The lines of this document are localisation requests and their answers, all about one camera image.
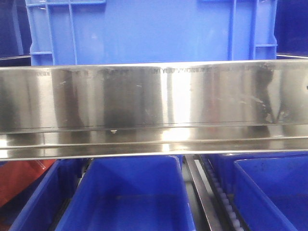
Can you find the blue bin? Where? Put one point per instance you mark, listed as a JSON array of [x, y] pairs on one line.
[[269, 190], [44, 205], [145, 193]]

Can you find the stainless steel shelf beam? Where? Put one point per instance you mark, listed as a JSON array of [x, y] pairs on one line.
[[77, 111]]

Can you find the blue bin right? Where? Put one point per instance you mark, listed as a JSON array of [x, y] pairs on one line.
[[269, 190]]

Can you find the far left blue bin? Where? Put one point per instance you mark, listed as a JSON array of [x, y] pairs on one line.
[[44, 205]]

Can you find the upper blue crate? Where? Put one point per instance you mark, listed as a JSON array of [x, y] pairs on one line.
[[66, 32]]

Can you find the roller track strip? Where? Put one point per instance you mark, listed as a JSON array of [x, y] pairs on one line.
[[225, 204]]

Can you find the red bag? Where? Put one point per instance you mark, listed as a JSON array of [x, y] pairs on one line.
[[15, 176]]

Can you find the grey metal shelf rail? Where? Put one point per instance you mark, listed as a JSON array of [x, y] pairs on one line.
[[208, 212]]

